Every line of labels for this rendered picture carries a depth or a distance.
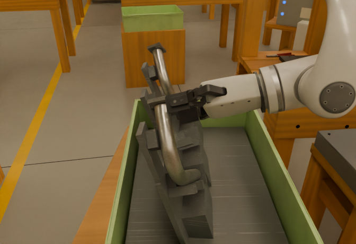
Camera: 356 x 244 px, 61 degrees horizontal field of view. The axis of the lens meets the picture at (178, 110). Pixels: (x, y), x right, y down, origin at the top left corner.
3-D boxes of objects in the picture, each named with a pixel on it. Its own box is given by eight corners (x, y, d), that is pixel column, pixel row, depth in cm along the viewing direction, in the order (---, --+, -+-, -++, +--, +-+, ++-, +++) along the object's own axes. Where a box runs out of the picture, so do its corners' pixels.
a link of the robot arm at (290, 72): (288, 119, 50) (277, 103, 59) (374, 102, 48) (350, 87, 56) (279, 70, 48) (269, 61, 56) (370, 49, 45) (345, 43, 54)
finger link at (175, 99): (202, 88, 53) (165, 97, 54) (198, 82, 50) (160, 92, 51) (205, 105, 52) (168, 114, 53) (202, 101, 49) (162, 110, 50)
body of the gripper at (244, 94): (260, 80, 60) (205, 93, 62) (261, 60, 50) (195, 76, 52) (269, 116, 58) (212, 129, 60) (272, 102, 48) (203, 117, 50)
